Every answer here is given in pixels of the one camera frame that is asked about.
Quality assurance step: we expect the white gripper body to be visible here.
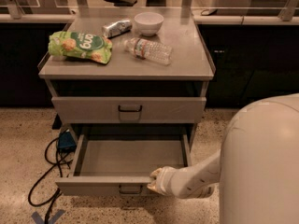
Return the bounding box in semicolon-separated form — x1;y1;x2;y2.
153;167;177;196

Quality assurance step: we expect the grey drawer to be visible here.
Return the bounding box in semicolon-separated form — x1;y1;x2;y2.
56;124;191;196
52;97;206;123

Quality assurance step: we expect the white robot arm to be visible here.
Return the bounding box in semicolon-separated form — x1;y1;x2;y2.
148;93;299;224

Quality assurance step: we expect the grey metal drawer cabinet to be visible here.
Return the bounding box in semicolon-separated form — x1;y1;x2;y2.
39;9;215;133

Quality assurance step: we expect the grey top drawer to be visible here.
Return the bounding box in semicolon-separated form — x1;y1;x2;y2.
52;97;206;123

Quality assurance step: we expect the blue power adapter box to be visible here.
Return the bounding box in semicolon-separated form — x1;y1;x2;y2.
57;132;77;153

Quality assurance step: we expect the clear plastic water bottle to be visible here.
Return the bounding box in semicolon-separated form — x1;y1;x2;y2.
123;37;172;65

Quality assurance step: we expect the white ceramic bowl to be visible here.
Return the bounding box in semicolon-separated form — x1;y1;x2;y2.
135;12;164;36

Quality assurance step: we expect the silver soda can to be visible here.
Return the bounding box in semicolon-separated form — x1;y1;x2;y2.
102;19;133;38

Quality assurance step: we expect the green chip bag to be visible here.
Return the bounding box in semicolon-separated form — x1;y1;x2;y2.
48;31;112;64

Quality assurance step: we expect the black office chair seat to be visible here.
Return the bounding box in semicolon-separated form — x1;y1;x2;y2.
104;0;137;7

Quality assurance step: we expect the black floor cable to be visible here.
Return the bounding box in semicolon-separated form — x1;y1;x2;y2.
27;136;75;224

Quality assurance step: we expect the glass partition with rail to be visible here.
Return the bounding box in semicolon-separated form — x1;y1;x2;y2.
1;0;299;23

